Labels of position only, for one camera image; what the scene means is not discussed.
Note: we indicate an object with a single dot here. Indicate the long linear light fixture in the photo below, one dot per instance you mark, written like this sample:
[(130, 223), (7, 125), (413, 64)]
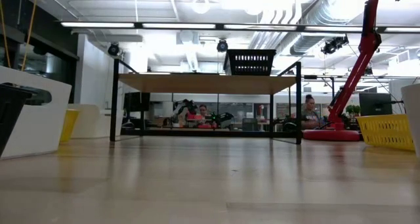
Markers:
[(98, 25)]

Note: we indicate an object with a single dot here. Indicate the black aluminium rig frame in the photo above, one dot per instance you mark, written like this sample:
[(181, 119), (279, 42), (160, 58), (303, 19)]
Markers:
[(213, 133)]

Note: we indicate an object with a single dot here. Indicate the black plastic basket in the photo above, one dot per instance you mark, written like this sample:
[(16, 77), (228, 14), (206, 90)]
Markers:
[(11, 115), (249, 66)]

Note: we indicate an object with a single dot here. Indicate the silver ventilation duct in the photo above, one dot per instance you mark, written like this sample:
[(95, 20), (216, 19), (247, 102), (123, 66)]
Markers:
[(305, 43)]

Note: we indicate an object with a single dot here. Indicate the yellow plastic basket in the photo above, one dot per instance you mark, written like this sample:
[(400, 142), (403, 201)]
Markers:
[(385, 132), (69, 125)]

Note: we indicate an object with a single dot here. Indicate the black ceiling track light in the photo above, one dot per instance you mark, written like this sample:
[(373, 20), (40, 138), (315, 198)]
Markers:
[(331, 46)]

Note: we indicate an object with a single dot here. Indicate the red desk lamp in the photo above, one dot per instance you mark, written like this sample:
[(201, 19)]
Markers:
[(331, 135)]

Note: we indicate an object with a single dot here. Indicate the green potted plant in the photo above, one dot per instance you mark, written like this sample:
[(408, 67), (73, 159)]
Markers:
[(353, 109)]

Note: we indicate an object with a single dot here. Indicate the white plastic basket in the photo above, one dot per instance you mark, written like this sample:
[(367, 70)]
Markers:
[(413, 119), (42, 125), (95, 122)]

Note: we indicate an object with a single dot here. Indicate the wooden shelf with black frame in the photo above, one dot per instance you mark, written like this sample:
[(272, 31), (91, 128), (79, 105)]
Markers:
[(206, 84)]

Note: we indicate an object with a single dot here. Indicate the black computer monitor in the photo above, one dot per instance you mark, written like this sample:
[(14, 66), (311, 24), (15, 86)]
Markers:
[(375, 104), (136, 102)]

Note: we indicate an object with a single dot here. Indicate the person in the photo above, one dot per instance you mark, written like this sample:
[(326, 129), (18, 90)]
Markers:
[(203, 109), (310, 114)]

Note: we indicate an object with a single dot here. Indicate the black ceiling spotlight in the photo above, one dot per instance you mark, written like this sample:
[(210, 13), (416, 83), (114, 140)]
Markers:
[(113, 50), (222, 46)]

